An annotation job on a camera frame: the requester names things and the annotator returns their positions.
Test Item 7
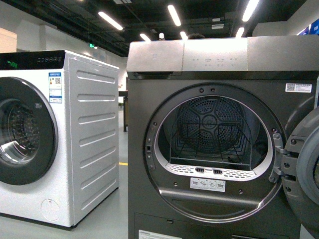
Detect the grey front-load dryer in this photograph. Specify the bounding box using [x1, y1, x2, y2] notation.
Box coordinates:
[127, 35, 319, 239]

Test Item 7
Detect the white front-load washing machine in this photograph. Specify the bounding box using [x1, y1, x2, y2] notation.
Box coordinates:
[0, 50, 119, 228]

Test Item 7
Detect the grey dryer door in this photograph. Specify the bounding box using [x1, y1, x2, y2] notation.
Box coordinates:
[272, 93, 319, 239]

